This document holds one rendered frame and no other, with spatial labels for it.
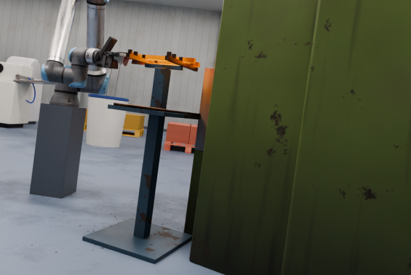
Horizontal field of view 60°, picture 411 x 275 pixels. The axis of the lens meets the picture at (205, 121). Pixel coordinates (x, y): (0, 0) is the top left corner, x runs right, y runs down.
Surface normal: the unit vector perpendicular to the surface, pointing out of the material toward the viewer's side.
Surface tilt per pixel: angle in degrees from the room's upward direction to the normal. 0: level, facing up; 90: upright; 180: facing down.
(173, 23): 90
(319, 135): 90
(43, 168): 90
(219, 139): 90
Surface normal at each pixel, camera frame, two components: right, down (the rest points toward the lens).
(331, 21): -0.48, -0.05
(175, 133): 0.04, 0.03
